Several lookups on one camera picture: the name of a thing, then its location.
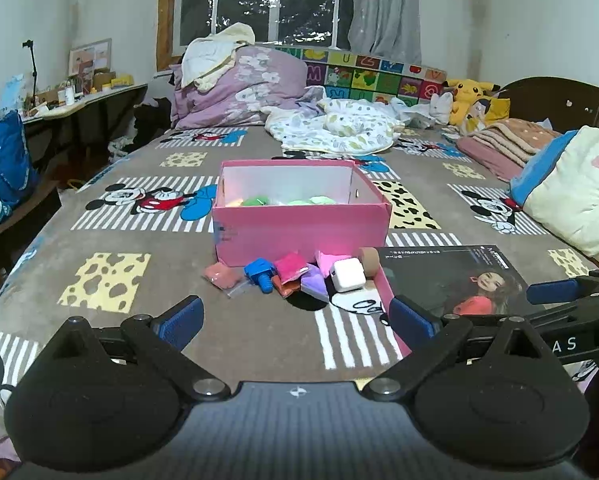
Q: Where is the wooden chair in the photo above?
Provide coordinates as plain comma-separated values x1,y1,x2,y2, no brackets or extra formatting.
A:
0,180,63,281

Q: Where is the white leaf-print quilt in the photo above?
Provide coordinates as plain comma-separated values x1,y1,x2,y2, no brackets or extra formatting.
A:
264,97,405,156

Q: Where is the magenta clay packet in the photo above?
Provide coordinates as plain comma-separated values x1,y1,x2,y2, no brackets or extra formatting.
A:
274,252,307,281

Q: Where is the black clothes pile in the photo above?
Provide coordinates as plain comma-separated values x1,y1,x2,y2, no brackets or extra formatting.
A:
132,96,175,148

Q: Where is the purple clay packet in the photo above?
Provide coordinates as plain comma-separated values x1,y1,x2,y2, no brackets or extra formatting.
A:
299,267,333,303

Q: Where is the black phone stand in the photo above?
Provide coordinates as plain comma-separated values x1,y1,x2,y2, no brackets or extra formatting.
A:
22,39,43,106

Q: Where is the cartoon mouse printed blanket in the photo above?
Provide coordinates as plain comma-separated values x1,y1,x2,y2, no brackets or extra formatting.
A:
0,125,599,461

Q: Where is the pink striped folded blanket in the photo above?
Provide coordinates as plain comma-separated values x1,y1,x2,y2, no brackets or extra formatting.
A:
454,117,563,183

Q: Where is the framed picture board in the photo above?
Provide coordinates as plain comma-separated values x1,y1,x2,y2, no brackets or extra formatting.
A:
68,37,113,78

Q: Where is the purple floral quilt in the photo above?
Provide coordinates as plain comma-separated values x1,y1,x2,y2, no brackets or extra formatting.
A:
172,45,325,131

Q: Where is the yellow plush toy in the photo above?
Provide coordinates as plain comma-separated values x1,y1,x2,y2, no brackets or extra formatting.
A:
442,77,510,133

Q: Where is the dark wooden headboard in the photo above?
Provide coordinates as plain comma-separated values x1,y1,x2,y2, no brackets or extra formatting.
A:
499,76,599,136

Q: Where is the cream quilt with blue trim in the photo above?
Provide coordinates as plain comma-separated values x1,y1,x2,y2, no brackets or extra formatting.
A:
509,125,599,268

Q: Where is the pink box lid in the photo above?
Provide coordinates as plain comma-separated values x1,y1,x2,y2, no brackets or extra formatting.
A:
374,245,545,356

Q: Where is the orange-red clay packet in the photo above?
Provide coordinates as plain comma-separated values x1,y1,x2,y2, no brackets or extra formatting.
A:
274,277,305,301

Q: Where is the white charger cube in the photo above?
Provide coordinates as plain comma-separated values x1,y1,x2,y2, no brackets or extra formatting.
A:
329,258,367,293

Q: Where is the beige bandage roll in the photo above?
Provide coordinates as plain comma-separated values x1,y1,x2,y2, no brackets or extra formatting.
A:
358,247,381,278

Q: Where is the pink cardboard box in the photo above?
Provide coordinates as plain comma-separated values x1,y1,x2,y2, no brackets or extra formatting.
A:
212,160,393,267

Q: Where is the white plush toy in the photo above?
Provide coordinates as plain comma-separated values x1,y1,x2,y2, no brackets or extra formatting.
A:
427,91,455,126

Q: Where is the blue bag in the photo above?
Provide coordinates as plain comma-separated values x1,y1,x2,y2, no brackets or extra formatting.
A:
0,110,38,221

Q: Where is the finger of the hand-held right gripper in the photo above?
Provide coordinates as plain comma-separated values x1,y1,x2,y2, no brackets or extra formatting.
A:
528,267,599,306

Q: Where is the cream crumpled cloth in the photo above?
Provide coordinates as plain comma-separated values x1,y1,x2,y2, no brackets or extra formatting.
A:
182,22,255,93

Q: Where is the grey curtain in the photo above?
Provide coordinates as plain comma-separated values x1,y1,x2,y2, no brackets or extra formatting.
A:
347,0,423,66

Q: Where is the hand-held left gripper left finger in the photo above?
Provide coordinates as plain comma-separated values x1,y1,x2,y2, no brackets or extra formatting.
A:
54,295,231,403

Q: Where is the salmon clay packet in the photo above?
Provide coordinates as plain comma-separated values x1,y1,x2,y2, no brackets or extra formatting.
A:
203,262,245,292

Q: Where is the window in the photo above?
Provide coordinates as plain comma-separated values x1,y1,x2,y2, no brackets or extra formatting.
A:
172,0,360,51

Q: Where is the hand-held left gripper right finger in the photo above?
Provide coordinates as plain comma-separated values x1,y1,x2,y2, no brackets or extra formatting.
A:
363,296,550,403

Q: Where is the blue toy bolt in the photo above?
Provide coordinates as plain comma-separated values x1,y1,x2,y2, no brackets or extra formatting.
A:
244,258,280,295

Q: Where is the dark printed picture sheet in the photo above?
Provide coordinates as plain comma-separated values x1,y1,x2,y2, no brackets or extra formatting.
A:
379,245,545,318

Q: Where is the cluttered side desk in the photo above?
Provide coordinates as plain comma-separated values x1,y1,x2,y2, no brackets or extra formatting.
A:
22,82,150,171

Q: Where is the colourful alphabet play mat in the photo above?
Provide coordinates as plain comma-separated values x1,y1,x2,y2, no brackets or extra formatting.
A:
274,45,447,106

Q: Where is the bright pink clay packet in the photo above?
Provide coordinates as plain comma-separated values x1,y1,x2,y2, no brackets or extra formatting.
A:
314,250,353,273

